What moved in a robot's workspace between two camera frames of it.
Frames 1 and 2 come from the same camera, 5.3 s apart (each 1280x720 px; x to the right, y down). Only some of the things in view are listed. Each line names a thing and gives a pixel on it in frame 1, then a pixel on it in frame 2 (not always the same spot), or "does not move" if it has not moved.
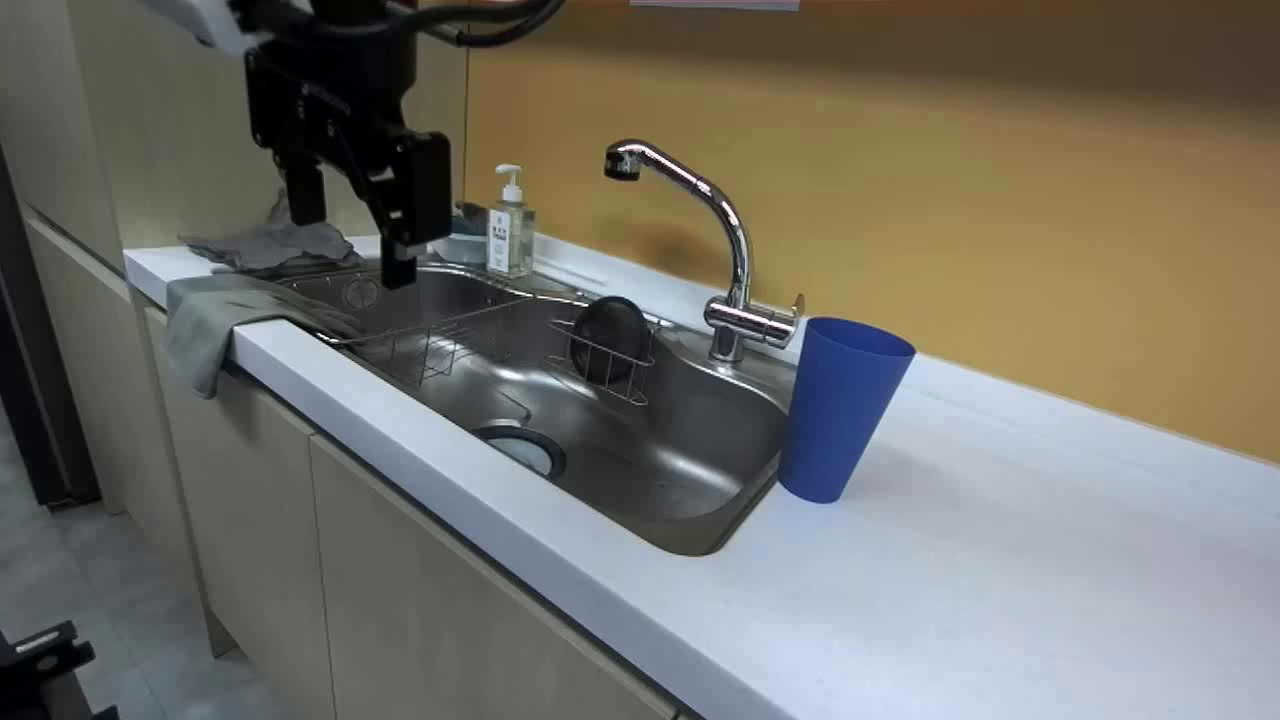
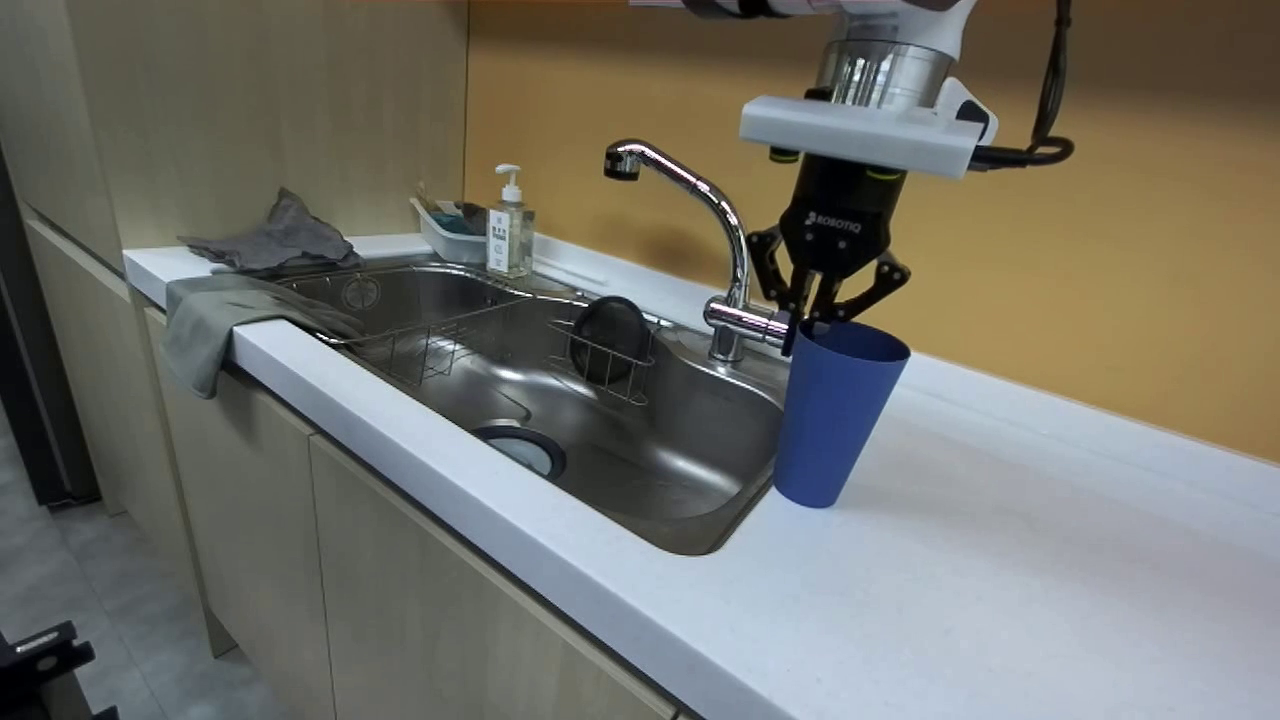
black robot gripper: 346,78 -> 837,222
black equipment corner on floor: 43,673 does not move
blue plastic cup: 846,379 does not move
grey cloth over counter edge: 206,308 does not move
